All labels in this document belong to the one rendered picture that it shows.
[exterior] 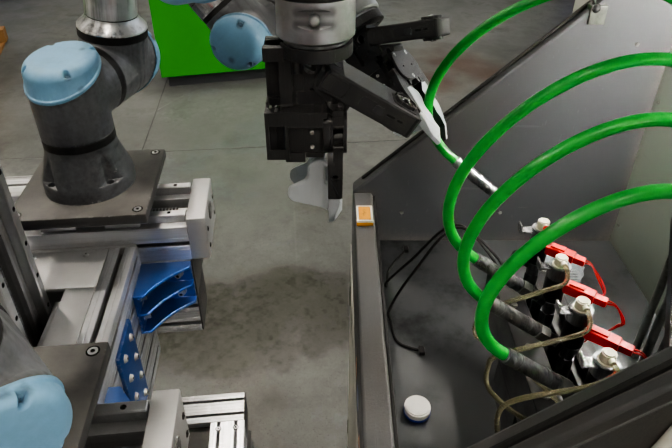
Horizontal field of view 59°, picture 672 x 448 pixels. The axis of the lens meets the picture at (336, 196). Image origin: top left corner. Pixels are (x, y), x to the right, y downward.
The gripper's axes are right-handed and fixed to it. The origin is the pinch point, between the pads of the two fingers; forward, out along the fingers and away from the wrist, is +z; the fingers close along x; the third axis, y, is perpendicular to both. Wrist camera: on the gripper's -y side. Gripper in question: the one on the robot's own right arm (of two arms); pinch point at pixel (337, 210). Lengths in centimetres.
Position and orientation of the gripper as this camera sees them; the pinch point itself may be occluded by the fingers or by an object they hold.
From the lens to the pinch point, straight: 67.8
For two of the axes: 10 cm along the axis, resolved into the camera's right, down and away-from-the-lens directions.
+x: 0.0, 5.5, -8.4
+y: -10.0, 0.0, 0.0
